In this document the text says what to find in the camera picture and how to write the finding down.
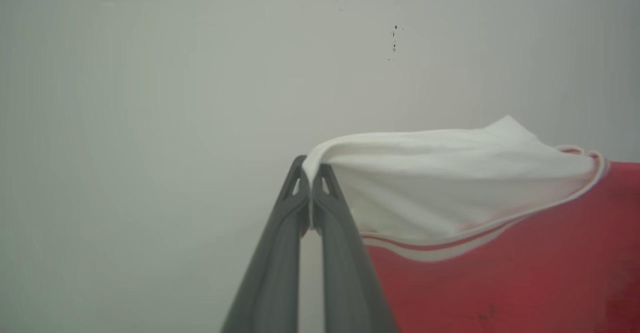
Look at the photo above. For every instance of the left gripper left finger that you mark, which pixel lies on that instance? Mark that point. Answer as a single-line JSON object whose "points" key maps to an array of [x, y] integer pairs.
{"points": [[272, 273]]}

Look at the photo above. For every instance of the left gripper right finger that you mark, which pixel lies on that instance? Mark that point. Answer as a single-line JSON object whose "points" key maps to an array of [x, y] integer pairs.
{"points": [[345, 283]]}

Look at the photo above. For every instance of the red garment with white stripes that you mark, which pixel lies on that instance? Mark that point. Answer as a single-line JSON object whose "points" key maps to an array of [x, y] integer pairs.
{"points": [[525, 273]]}

